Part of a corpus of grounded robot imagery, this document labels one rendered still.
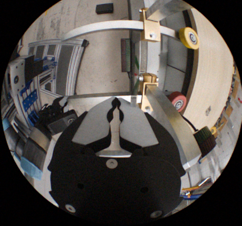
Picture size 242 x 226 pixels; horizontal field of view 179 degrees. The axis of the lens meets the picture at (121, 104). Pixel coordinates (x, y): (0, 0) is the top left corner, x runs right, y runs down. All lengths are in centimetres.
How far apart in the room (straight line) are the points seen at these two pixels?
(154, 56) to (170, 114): 41
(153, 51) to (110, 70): 74
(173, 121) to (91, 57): 111
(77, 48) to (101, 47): 32
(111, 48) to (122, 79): 44
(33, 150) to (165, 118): 30
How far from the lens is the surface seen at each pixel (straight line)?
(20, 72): 44
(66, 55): 107
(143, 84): 28
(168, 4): 19
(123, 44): 41
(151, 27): 28
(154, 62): 53
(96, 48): 115
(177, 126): 15
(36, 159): 25
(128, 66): 42
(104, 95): 30
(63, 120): 25
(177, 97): 30
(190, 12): 43
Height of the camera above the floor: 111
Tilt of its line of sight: 55 degrees down
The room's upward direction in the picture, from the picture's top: 176 degrees clockwise
